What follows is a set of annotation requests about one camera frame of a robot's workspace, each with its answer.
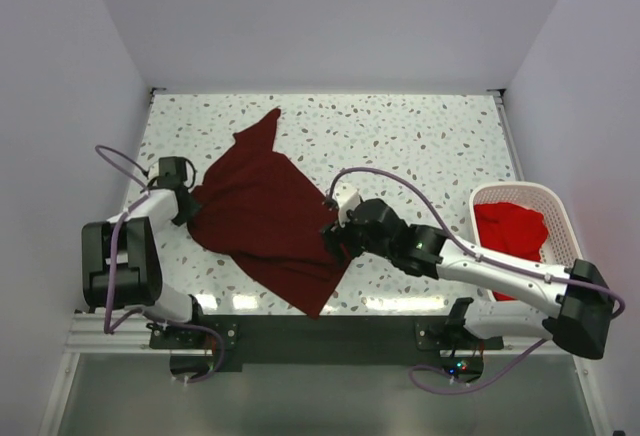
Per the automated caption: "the bright red t-shirt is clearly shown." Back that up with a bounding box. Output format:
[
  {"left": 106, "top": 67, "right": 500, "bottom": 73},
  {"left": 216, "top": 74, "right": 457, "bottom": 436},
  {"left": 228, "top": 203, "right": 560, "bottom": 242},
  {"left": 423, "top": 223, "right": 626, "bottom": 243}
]
[{"left": 473, "top": 201, "right": 547, "bottom": 302}]

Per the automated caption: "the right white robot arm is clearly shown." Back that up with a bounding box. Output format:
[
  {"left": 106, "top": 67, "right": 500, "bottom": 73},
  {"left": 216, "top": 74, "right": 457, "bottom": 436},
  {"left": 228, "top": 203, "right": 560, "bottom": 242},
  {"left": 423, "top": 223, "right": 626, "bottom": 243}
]
[{"left": 322, "top": 195, "right": 621, "bottom": 360}]

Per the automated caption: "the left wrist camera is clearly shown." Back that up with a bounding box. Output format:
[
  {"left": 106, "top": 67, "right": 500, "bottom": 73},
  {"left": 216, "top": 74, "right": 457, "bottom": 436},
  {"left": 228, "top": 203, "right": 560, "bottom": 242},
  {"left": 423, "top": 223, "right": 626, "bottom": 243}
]
[{"left": 146, "top": 156, "right": 197, "bottom": 190}]

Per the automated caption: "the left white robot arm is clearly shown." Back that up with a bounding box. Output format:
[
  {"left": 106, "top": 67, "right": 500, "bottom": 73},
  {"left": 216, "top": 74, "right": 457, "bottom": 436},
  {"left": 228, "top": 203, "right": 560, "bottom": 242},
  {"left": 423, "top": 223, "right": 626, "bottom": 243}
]
[{"left": 81, "top": 184, "right": 207, "bottom": 348}]

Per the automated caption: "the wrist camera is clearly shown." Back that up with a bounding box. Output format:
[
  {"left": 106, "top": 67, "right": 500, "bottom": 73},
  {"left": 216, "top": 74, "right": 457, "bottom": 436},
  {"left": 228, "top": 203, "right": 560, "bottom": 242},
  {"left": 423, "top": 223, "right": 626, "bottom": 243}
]
[
  {"left": 328, "top": 182, "right": 362, "bottom": 227},
  {"left": 146, "top": 156, "right": 197, "bottom": 190}
]

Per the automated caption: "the dark red t-shirt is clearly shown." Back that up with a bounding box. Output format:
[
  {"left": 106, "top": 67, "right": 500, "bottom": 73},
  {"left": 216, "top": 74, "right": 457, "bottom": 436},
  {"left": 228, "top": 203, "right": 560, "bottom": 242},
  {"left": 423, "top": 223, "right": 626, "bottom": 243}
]
[{"left": 187, "top": 108, "right": 346, "bottom": 318}]

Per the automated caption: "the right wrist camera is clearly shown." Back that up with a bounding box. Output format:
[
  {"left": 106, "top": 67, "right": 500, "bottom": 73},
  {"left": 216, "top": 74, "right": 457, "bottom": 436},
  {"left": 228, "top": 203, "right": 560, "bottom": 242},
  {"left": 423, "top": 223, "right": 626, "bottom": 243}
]
[{"left": 328, "top": 182, "right": 362, "bottom": 227}]

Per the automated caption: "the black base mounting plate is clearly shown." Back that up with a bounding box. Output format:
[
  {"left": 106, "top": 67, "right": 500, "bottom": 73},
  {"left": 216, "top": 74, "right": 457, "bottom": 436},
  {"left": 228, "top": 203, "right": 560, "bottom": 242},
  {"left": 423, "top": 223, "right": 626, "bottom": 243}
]
[{"left": 147, "top": 315, "right": 504, "bottom": 374}]

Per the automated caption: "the white plastic laundry basket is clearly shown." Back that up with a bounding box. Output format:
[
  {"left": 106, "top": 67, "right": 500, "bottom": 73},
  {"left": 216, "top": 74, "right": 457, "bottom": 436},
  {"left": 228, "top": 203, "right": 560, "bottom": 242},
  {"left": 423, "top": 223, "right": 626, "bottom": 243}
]
[{"left": 468, "top": 181, "right": 581, "bottom": 303}]

